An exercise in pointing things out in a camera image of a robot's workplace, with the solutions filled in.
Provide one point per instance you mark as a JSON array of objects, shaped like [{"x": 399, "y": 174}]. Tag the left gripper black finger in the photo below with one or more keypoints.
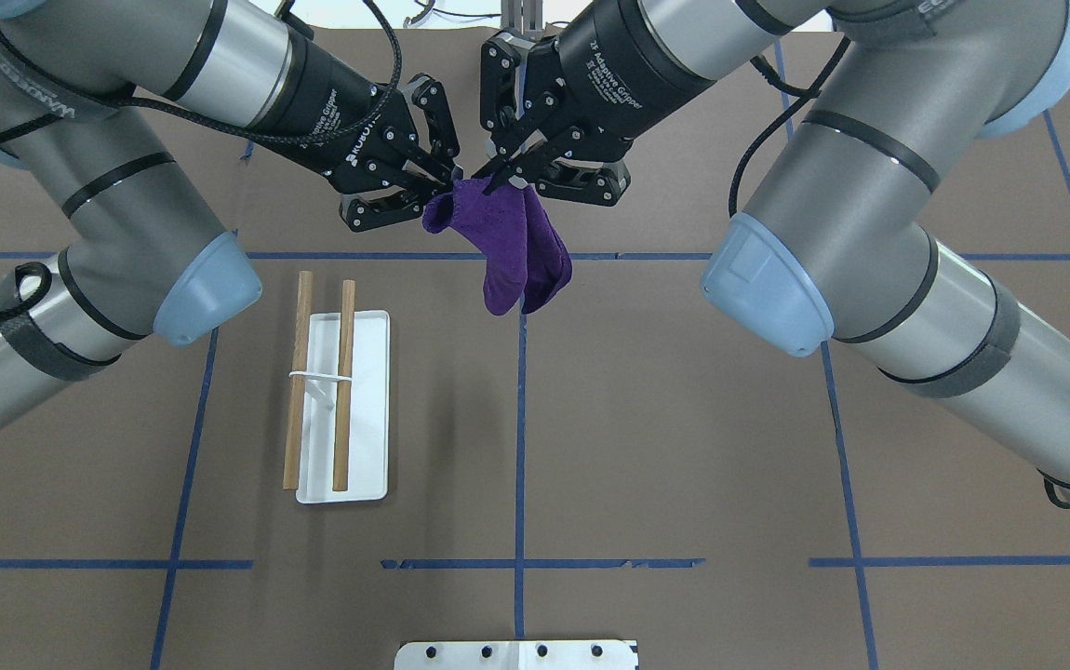
[{"x": 430, "y": 96}]

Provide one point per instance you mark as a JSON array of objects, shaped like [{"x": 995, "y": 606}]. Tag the purple towel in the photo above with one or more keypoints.
[{"x": 527, "y": 262}]

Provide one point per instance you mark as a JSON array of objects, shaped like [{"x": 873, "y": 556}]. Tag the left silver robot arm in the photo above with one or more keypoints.
[{"x": 151, "y": 257}]

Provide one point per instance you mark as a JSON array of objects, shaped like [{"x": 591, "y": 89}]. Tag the aluminium frame post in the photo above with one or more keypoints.
[{"x": 523, "y": 17}]

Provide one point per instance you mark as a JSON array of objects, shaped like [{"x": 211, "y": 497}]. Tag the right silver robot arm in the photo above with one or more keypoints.
[{"x": 828, "y": 247}]

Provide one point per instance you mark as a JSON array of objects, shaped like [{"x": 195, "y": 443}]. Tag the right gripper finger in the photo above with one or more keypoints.
[{"x": 577, "y": 164}]

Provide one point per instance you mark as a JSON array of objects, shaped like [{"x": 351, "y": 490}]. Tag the white wooden towel rack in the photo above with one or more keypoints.
[{"x": 339, "y": 389}]

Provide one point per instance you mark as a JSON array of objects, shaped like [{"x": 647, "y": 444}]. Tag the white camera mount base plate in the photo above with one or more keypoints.
[{"x": 519, "y": 654}]

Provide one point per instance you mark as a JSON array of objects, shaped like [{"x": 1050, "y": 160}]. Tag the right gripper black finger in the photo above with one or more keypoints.
[{"x": 514, "y": 128}]

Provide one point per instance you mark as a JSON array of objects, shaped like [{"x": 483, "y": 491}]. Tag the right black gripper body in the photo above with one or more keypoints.
[{"x": 611, "y": 67}]

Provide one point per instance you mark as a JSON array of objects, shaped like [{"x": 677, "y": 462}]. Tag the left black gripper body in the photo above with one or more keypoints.
[{"x": 323, "y": 104}]

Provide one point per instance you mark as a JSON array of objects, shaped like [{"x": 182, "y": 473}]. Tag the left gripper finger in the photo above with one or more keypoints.
[{"x": 364, "y": 213}]

